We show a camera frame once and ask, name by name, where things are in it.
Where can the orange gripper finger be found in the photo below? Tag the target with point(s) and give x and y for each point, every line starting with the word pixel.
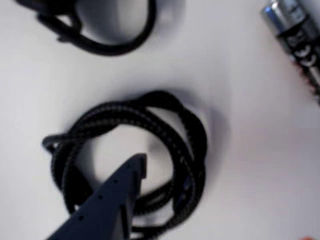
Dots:
pixel 308 238

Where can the black AA battery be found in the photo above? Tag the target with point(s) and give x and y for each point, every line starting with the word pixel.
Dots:
pixel 295 32

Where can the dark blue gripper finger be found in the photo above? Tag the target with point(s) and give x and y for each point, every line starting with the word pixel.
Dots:
pixel 105 207

